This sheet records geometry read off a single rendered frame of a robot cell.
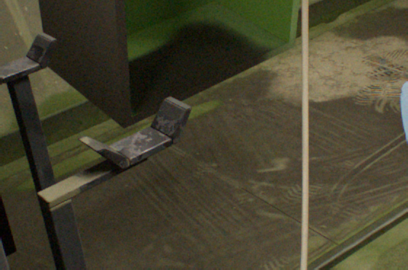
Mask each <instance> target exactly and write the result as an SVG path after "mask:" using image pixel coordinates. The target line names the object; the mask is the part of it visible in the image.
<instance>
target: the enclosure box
mask: <svg viewBox="0 0 408 270"><path fill-rule="evenodd" d="M39 7H40V12H41V18H42V30H43V33H45V34H47V35H48V36H51V37H54V38H55V39H57V41H56V44H55V48H54V50H53V53H52V55H51V58H50V62H49V64H48V68H50V69H51V70H52V71H53V72H54V73H56V74H57V75H58V76H59V77H61V78H62V79H63V80H64V81H65V82H67V83H68V84H70V85H71V86H72V87H73V88H74V89H75V90H77V91H78V92H80V93H81V95H84V96H85V97H86V98H87V99H88V100H89V101H90V102H91V103H94V104H95V106H96V107H98V108H99V109H101V110H102V111H103V112H104V113H105V114H106V115H108V116H109V117H110V118H112V119H113V120H114V121H115V122H116V123H117V124H119V125H120V126H122V128H127V127H129V126H131V125H133V124H136V123H138V122H139V121H141V120H143V119H146V118H147V117H150V116H153V115H155V114H156V113H157V112H158V111H159V108H160V106H161V105H162V103H163V101H164V100H165V99H166V98H168V97H170V96H171V97H172V98H175V99H176V100H179V101H183V100H186V99H187V98H190V97H191V96H194V95H196V94H197V93H199V92H203V91H204V90H206V89H208V88H211V87H212V86H214V85H215V84H219V83H221V82H223V81H224V80H228V79H229V78H231V77H232V76H236V75H238V74H239V73H241V72H243V71H246V70H247V69H249V68H253V67H254V66H256V65H258V64H260V63H263V62H264V61H266V60H268V59H271V58H273V57H275V56H276V55H279V54H281V53H282V52H285V51H286V50H288V49H291V48H293V47H294V44H295V37H296V31H297V18H298V11H299V0H39Z"/></svg>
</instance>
